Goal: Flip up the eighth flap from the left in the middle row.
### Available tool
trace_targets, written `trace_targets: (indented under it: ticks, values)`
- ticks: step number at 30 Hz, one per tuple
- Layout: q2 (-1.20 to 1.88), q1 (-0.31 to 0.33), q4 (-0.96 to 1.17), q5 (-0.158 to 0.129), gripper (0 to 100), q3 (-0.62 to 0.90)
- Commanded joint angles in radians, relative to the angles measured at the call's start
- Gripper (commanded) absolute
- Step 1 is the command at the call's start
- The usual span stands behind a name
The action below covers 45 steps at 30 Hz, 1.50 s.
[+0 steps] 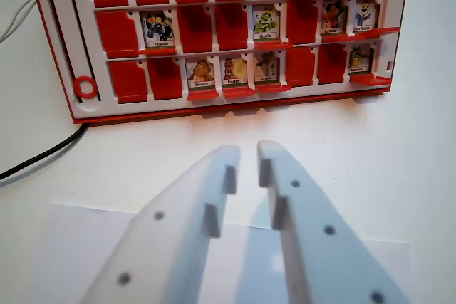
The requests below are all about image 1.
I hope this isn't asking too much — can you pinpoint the thin white cable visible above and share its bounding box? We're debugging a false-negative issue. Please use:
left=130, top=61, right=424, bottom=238
left=0, top=0, right=37, bottom=42

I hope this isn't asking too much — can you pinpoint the red and white game board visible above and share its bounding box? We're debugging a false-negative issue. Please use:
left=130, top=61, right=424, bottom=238
left=25, top=0, right=411, bottom=126

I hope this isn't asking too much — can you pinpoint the black cable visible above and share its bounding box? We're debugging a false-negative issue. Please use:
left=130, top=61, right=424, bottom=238
left=0, top=124, right=86, bottom=181

